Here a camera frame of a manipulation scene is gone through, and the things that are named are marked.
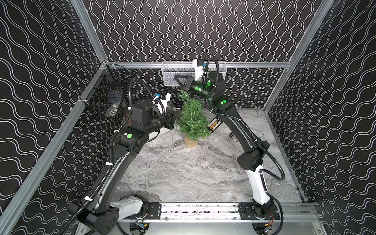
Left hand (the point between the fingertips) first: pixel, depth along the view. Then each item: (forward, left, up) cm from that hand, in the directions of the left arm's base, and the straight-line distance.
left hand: (178, 109), depth 63 cm
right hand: (+13, +3, +7) cm, 15 cm away
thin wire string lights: (+7, -7, -16) cm, 19 cm away
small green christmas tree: (+7, -5, -38) cm, 39 cm away
